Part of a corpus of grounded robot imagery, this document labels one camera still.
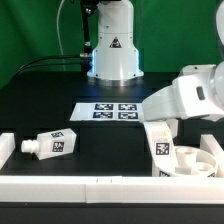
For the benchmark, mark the white fence bar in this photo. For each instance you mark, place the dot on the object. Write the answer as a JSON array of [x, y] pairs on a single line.
[[68, 189], [7, 146], [209, 144]]

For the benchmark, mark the white marker sheet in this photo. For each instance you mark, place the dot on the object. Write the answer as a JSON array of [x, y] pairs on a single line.
[[105, 111]]

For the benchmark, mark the white right fence bar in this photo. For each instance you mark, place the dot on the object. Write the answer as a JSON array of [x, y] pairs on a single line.
[[209, 144]]

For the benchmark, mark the white left fence bar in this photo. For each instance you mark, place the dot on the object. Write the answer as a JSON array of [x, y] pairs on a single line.
[[7, 146]]

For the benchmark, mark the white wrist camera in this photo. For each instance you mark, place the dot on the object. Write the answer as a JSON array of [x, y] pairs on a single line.
[[196, 69]]

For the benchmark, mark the white front fence bar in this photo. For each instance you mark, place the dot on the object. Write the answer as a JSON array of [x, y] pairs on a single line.
[[68, 189]]

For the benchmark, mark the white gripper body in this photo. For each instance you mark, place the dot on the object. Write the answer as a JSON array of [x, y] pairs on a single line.
[[189, 96]]

